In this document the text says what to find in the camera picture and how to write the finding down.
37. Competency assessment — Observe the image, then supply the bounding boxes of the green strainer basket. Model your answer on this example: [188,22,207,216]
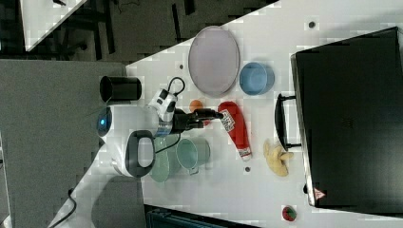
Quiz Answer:
[150,135,181,182]

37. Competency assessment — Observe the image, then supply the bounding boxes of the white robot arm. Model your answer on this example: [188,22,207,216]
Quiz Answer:
[48,104,223,228]

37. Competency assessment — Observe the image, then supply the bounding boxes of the peeled banana toy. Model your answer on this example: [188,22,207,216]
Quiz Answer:
[263,140,294,177]

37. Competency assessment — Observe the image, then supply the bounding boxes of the grey round plate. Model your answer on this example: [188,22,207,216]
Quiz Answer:
[188,26,240,97]

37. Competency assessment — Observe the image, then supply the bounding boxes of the strawberry toy near oven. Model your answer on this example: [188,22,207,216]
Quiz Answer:
[281,206,297,221]

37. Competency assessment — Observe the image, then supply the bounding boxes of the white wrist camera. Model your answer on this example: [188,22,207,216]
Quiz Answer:
[149,88,178,122]

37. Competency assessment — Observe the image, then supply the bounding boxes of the black toaster oven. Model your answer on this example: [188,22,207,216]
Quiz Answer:
[290,27,403,218]

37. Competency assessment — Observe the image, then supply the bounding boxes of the orange fruit toy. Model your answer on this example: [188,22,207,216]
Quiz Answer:
[189,100,203,112]

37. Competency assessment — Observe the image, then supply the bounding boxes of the blue bowl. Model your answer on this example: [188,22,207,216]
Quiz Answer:
[240,62,275,96]

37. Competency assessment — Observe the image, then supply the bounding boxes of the green cup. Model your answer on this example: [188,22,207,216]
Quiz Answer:
[176,137,210,175]

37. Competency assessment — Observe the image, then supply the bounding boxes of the black cylinder post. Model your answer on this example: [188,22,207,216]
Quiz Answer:
[100,76,142,103]

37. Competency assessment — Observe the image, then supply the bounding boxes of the red ketchup bottle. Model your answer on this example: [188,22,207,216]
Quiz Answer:
[218,102,252,162]

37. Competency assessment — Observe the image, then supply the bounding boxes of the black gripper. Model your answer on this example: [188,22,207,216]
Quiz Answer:
[172,108,223,133]

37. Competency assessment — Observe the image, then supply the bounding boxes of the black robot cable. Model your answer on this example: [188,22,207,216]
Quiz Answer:
[155,76,186,153]

